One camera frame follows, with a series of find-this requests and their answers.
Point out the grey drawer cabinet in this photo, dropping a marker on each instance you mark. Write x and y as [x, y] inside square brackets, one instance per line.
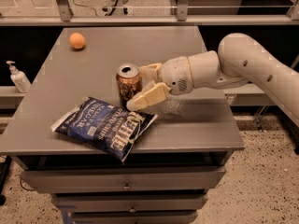
[102, 164]

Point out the metal railing frame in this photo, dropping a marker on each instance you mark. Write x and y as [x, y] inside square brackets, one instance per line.
[197, 12]

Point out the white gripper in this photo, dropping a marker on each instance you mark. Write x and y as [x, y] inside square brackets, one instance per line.
[175, 75]

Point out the orange fruit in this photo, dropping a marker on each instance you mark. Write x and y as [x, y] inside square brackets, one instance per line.
[77, 41]

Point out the blue Kettle chip bag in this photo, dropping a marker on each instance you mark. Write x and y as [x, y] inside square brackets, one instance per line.
[104, 126]

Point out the orange soda can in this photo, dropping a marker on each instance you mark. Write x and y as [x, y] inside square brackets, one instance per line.
[129, 81]

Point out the white pump sanitizer bottle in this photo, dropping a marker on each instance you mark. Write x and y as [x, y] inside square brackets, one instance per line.
[19, 79]

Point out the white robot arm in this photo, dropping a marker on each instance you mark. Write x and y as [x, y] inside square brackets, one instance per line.
[238, 60]

